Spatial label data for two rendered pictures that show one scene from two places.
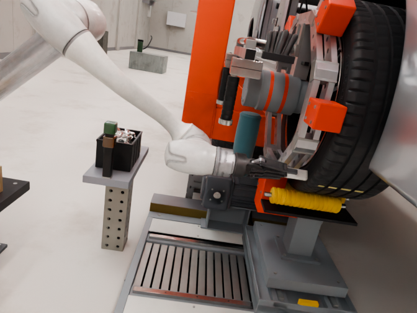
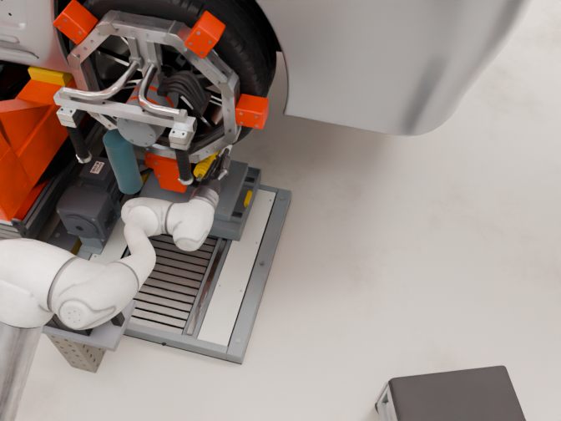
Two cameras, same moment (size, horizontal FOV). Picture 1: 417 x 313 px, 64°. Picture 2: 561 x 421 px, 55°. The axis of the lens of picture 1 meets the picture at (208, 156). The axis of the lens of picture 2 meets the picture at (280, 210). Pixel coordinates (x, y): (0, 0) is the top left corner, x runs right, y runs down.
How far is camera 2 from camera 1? 1.47 m
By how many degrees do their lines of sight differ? 66
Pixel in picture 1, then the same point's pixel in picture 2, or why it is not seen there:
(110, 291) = (170, 361)
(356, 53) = (243, 56)
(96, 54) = (144, 265)
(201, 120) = (17, 184)
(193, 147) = (202, 219)
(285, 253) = not seen: hidden behind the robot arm
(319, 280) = (236, 179)
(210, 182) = (101, 218)
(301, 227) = not seen: hidden behind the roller
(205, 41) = not seen: outside the picture
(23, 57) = (26, 371)
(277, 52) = (203, 103)
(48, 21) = (124, 298)
